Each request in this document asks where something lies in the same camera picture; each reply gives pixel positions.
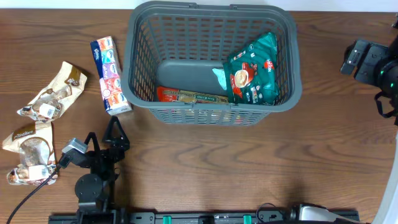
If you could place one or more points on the San Remo spaghetti packet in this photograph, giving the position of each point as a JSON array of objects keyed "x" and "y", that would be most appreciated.
[{"x": 175, "y": 95}]

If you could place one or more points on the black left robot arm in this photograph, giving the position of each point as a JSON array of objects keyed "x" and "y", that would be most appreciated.
[{"x": 95, "y": 190}]

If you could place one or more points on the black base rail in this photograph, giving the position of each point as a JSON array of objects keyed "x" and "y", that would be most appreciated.
[{"x": 265, "y": 216}]

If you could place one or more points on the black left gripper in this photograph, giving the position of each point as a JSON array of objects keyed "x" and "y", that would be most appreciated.
[{"x": 116, "y": 155}]

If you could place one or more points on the light green wipes packet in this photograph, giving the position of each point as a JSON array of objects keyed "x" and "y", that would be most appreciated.
[{"x": 220, "y": 74}]

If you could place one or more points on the colourful tissue pack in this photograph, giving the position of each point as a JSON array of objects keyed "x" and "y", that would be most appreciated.
[{"x": 105, "y": 56}]

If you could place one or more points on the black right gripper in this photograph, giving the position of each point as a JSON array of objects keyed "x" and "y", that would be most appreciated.
[{"x": 374, "y": 55}]

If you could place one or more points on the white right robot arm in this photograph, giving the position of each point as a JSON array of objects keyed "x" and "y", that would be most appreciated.
[{"x": 387, "y": 212}]

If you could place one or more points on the grey plastic basket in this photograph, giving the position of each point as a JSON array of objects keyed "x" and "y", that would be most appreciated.
[{"x": 177, "y": 44}]

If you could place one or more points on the beige snack bag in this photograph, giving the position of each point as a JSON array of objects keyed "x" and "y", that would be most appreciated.
[
  {"x": 53, "y": 100},
  {"x": 34, "y": 145}
]

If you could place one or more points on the green Nescafe coffee bag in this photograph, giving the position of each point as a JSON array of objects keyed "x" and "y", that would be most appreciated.
[{"x": 250, "y": 72}]

